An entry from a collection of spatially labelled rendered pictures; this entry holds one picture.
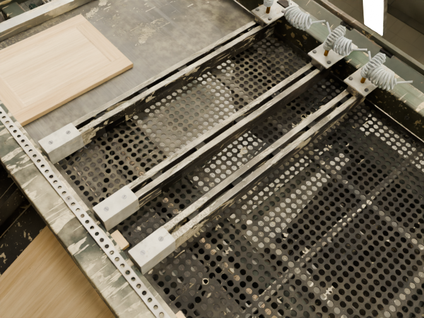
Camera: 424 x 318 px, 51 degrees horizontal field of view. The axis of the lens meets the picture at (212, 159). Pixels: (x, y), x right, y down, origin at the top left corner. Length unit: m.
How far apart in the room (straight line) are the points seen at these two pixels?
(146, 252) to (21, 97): 0.79
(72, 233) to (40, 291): 0.40
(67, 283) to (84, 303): 0.10
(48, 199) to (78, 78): 0.54
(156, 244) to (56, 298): 0.51
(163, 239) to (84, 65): 0.82
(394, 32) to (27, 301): 6.12
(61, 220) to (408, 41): 6.04
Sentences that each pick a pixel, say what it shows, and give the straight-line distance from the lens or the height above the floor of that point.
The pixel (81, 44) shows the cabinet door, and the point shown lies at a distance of 1.91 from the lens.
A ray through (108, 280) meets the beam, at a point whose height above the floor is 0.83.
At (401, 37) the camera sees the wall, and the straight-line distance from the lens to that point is 6.93.
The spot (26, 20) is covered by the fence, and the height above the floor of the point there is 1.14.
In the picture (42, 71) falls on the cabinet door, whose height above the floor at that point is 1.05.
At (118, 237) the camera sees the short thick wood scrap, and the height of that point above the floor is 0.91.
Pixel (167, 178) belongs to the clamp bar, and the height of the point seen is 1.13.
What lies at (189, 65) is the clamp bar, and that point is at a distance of 1.75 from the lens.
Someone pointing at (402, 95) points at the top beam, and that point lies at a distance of 1.79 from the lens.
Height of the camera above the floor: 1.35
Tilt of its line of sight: 4 degrees down
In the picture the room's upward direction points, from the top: 43 degrees clockwise
